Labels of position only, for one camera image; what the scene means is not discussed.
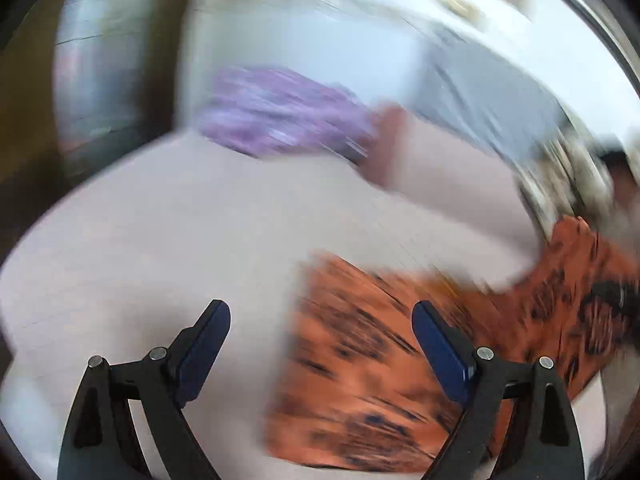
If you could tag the wooden door with glass pane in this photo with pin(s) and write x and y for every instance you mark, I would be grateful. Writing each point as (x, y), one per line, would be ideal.
(110, 70)

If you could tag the grey pillow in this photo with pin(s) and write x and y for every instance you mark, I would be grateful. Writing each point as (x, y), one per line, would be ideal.
(490, 95)

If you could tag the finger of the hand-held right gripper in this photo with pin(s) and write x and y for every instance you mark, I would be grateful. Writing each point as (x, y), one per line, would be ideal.
(617, 294)

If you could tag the purple floral cloth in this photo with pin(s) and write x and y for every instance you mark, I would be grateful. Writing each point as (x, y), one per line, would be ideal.
(280, 110)

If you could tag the cream floral crumpled cloth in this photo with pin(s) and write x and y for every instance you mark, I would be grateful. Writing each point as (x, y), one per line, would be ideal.
(565, 180)

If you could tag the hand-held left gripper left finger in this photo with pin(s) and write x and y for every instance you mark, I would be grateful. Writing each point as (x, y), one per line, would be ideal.
(200, 355)

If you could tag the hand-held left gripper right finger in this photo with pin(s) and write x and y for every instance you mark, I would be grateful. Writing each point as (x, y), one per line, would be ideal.
(445, 355)

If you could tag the pink bolster pillow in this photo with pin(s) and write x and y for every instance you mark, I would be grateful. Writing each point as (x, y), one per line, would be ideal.
(450, 175)

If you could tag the orange black floral blouse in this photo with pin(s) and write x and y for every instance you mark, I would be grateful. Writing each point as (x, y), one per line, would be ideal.
(370, 360)

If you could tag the black cloth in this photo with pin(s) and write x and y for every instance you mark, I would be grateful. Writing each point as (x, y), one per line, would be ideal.
(617, 157)

